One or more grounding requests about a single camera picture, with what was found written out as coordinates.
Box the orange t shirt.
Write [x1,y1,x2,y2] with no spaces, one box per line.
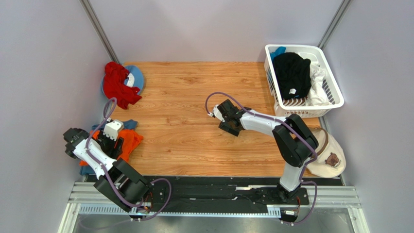
[92,129,143,163]

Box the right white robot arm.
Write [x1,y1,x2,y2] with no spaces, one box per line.
[211,100,319,202]

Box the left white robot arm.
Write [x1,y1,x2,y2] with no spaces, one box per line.
[63,128,152,212]

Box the folded blue t shirt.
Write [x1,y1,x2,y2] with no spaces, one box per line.
[79,119,143,175]

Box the black t shirt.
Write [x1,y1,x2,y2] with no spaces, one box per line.
[273,52,311,100]

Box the red t shirt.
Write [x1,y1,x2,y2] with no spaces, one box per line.
[103,62,142,109]

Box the white laundry basket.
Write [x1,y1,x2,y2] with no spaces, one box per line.
[264,44,345,118]

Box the teal blue garment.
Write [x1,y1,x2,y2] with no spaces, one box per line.
[270,47,286,61]

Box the light blue cap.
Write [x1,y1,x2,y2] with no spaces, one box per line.
[101,65,144,94]

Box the white t shirt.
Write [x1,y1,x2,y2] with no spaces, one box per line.
[295,52,331,106]

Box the beige bear cap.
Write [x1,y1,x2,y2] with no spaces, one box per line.
[307,127,346,178]

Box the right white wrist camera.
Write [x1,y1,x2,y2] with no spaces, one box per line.
[207,104,225,122]

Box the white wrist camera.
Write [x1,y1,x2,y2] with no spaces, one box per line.
[207,104,225,122]
[102,120,124,141]

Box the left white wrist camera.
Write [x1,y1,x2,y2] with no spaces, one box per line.
[102,120,124,141]

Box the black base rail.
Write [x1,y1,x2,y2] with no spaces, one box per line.
[86,174,344,215]

